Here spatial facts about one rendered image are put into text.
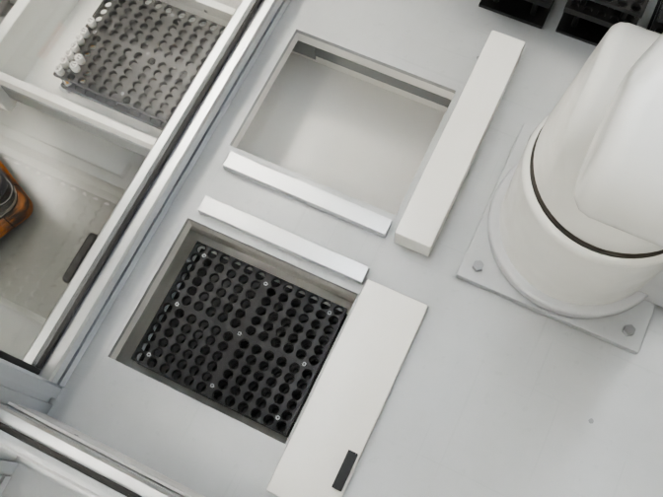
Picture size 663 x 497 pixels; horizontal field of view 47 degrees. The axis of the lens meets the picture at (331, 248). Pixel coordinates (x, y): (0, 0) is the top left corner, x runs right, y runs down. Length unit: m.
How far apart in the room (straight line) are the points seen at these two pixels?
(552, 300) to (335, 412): 0.29
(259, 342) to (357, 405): 0.16
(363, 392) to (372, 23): 0.52
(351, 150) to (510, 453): 0.50
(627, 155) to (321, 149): 0.77
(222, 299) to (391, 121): 0.38
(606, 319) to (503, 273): 0.13
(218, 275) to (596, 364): 0.48
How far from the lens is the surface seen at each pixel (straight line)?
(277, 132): 1.18
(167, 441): 0.95
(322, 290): 1.07
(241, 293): 1.01
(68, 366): 0.98
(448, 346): 0.94
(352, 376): 0.92
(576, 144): 0.70
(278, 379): 0.98
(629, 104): 0.44
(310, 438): 0.91
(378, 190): 1.13
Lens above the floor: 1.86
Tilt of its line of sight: 70 degrees down
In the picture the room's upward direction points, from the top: 7 degrees counter-clockwise
